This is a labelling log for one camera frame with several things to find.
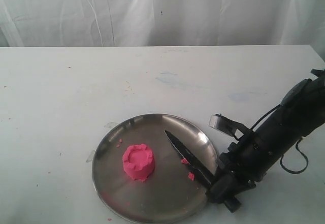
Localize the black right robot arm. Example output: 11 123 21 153
208 69 324 203

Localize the pink clay lump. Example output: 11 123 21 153
122 144 155 182

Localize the round steel plate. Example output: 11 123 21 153
92 114 218 223

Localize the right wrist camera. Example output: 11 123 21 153
208 114 249 138

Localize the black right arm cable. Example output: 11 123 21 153
250 104 309 174

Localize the white backdrop curtain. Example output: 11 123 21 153
1 0 324 49

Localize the pink sand crumb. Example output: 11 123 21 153
181 158 189 165
188 172 195 181

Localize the black kitchen knife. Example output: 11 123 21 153
164 130 242 206

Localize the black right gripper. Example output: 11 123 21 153
207 112 302 203

